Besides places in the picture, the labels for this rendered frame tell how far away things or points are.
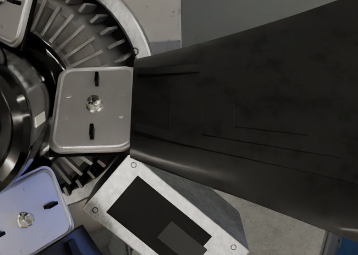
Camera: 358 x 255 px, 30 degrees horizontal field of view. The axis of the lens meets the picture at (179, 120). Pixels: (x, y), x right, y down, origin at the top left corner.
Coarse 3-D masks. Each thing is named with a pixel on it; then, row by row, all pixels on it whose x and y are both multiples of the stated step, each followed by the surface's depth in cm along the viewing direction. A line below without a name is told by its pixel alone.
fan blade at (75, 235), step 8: (72, 232) 58; (80, 232) 58; (64, 240) 57; (72, 240) 57; (80, 240) 58; (88, 240) 59; (48, 248) 55; (56, 248) 56; (64, 248) 57; (72, 248) 57; (80, 248) 58; (88, 248) 58; (96, 248) 59
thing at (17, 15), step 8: (24, 0) 49; (32, 0) 49; (0, 8) 52; (8, 8) 51; (16, 8) 50; (24, 8) 49; (0, 16) 52; (8, 16) 51; (16, 16) 50; (24, 16) 49; (0, 24) 52; (8, 24) 51; (16, 24) 50; (24, 24) 49; (0, 32) 52; (8, 32) 51; (16, 32) 50; (24, 32) 49; (0, 40) 51; (8, 40) 50; (16, 40) 49
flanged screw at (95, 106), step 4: (92, 96) 53; (96, 96) 53; (88, 100) 53; (92, 100) 53; (96, 100) 52; (100, 100) 53; (88, 104) 52; (92, 104) 52; (96, 104) 52; (100, 104) 53; (88, 108) 53; (92, 108) 53; (96, 108) 53; (100, 108) 53; (92, 112) 53; (96, 112) 53
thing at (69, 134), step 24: (72, 72) 56; (120, 72) 56; (72, 96) 54; (120, 96) 54; (72, 120) 52; (96, 120) 52; (120, 120) 52; (72, 144) 51; (96, 144) 51; (120, 144) 50
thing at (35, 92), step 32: (32, 32) 57; (0, 64) 46; (32, 64) 53; (64, 64) 57; (0, 96) 47; (32, 96) 48; (0, 128) 48; (32, 128) 47; (0, 160) 48; (32, 160) 51; (0, 192) 48
